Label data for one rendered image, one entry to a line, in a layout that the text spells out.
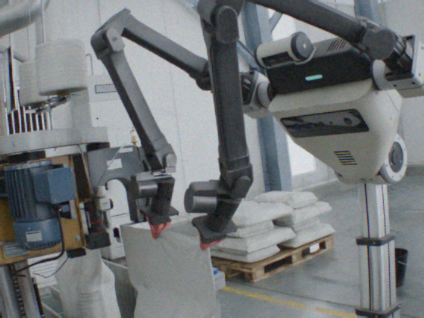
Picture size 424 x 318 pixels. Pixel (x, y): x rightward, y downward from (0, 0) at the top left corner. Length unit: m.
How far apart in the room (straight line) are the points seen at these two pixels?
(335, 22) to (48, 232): 0.93
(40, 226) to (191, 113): 5.57
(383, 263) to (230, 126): 0.79
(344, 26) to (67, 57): 0.80
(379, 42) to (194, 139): 5.83
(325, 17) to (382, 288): 0.93
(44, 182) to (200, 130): 5.64
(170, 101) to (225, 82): 5.69
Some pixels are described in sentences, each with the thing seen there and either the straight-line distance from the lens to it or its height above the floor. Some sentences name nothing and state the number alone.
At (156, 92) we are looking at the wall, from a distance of 6.56.
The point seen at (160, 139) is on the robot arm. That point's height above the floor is 1.34.
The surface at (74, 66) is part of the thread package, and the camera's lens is 1.46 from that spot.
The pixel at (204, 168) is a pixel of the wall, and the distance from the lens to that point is 6.89.
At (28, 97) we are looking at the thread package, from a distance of 1.70.
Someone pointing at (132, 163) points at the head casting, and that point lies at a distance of 1.73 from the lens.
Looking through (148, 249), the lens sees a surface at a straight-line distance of 1.54.
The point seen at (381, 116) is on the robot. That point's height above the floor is 1.33.
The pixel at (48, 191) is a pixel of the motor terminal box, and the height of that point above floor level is 1.25.
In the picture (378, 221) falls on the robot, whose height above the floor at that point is 1.00.
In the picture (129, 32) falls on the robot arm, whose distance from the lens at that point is 1.39.
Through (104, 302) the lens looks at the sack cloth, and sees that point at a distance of 2.01.
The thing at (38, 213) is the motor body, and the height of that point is 1.19.
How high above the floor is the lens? 1.34
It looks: 3 degrees down
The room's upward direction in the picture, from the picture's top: 8 degrees counter-clockwise
